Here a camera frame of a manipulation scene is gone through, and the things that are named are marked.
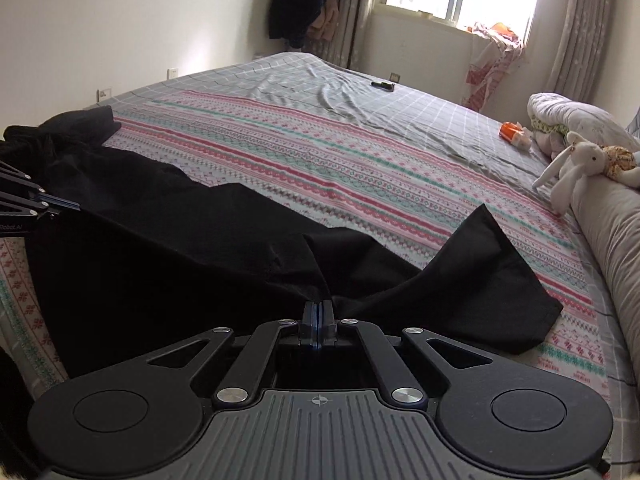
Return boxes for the black crumpled cloth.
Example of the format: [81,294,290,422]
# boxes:
[2,106,122,161]

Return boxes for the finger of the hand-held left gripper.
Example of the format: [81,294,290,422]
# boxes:
[0,160,82,221]

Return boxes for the white rolled duvet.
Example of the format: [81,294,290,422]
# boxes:
[527,92,640,152]

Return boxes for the pink green patterned blanket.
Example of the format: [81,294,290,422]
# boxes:
[0,89,608,401]

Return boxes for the beige dotted curtain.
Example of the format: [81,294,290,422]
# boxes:
[544,0,640,111]

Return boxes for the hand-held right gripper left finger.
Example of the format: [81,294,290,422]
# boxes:
[142,301,320,409]

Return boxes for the black pants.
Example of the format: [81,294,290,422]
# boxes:
[0,137,564,380]

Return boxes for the black hanging clothes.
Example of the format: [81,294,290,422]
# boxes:
[268,0,344,49]

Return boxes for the white plush rabbit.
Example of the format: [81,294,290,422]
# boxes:
[531,132,639,214]

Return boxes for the pink white draped cloth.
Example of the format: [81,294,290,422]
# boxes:
[462,21,527,112]

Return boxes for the grey plaid bed sheet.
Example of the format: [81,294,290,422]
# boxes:
[97,51,631,466]

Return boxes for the striped grey curtain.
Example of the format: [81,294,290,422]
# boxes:
[320,0,396,69]

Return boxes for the beige hanging clothes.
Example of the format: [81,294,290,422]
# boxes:
[306,0,341,42]

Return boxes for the orange white packet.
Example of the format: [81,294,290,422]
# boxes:
[499,121,534,150]

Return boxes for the grey long pillow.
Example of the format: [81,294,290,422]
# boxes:
[569,164,640,343]

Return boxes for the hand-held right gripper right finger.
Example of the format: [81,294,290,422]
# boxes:
[320,301,496,407]

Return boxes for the green patterned cloth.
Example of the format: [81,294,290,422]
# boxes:
[530,116,569,137]

